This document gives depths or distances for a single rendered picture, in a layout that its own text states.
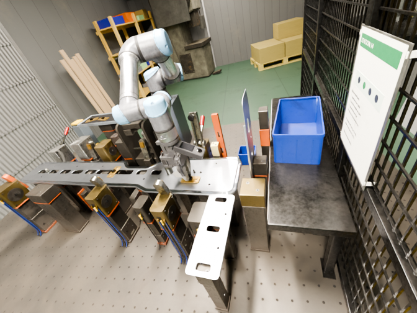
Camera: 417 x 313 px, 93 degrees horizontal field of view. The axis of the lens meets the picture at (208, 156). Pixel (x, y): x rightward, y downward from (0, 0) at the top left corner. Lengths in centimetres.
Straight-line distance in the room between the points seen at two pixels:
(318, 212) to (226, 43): 667
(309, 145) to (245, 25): 642
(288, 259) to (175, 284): 48
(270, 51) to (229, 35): 178
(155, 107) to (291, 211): 53
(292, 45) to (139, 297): 573
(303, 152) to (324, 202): 19
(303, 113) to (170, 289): 96
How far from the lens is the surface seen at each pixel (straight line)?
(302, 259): 96
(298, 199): 69
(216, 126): 89
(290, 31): 637
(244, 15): 702
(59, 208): 136
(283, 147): 77
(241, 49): 711
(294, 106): 101
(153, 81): 146
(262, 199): 67
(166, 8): 598
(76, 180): 129
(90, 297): 117
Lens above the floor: 156
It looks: 36 degrees down
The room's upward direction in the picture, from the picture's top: 16 degrees counter-clockwise
